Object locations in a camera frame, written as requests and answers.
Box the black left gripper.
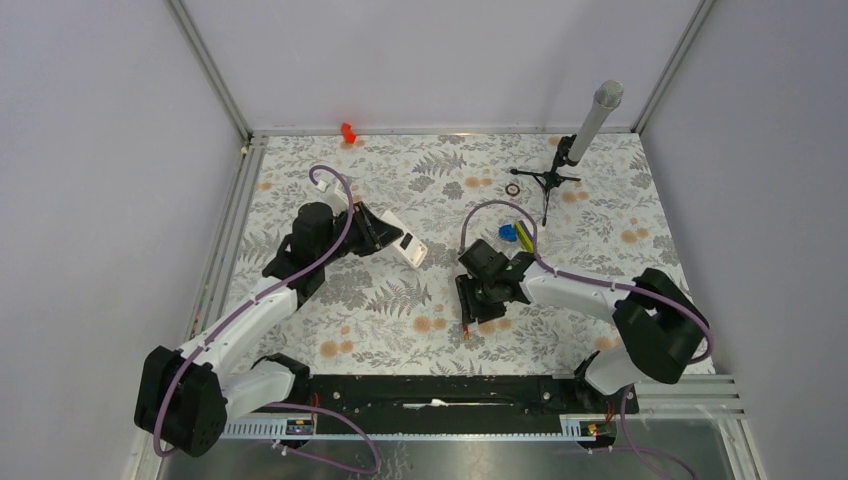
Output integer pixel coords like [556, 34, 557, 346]
[317, 201, 402, 266]

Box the white red remote control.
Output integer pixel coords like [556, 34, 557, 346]
[380, 210, 428, 269]

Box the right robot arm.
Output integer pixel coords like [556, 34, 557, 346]
[456, 240, 711, 412]

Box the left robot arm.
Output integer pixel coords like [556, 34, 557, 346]
[133, 202, 412, 457]

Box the green lego brick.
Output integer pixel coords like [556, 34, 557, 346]
[513, 221, 535, 254]

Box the red plastic clip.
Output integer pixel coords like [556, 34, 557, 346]
[340, 122, 357, 145]

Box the poker chip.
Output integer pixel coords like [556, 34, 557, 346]
[505, 183, 520, 197]

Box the floral table mat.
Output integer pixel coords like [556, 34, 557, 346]
[228, 134, 683, 375]

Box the black tripod mic stand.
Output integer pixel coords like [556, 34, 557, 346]
[509, 135, 581, 226]

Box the silver microphone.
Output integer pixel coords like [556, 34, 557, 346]
[566, 80, 624, 166]

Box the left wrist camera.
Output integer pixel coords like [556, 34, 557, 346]
[316, 180, 351, 216]

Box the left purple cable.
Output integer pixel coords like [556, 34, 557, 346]
[152, 165, 356, 458]

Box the purple cable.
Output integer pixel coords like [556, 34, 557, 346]
[458, 199, 715, 366]
[152, 165, 356, 458]

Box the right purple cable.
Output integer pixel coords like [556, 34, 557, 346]
[458, 199, 715, 366]

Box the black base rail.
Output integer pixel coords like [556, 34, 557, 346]
[246, 356, 637, 440]

